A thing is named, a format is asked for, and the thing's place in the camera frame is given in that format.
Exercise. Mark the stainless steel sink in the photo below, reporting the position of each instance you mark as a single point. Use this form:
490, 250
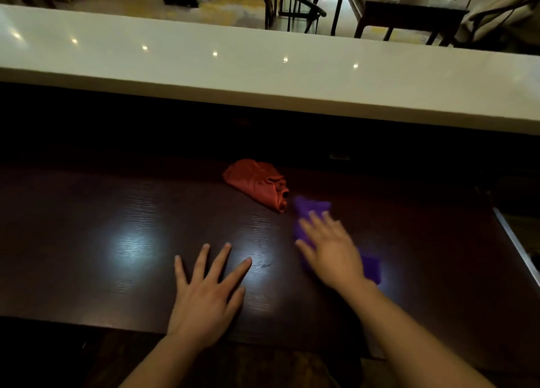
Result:
519, 240

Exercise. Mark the dark wooden dining table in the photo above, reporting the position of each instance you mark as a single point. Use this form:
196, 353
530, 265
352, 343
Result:
405, 14

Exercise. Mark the person's right forearm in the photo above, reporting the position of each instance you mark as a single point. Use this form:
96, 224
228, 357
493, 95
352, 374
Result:
409, 341

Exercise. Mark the red cloth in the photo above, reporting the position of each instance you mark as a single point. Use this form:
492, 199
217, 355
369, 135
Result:
255, 181

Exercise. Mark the person's left forearm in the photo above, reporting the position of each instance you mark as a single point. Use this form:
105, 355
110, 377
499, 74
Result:
162, 364

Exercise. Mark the person's right hand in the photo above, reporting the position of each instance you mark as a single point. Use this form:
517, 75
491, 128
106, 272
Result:
333, 257

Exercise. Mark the purple cloth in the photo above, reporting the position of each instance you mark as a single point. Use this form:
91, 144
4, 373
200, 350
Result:
306, 205

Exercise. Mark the dark curved armchair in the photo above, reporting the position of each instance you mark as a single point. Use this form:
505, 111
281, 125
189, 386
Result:
498, 16

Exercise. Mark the dark wooden countertop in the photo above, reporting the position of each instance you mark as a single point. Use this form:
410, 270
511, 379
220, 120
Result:
105, 215

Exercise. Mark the person's left hand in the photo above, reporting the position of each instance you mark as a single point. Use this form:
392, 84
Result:
202, 312

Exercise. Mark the white raised bar ledge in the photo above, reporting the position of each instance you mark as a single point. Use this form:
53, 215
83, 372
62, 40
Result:
253, 71

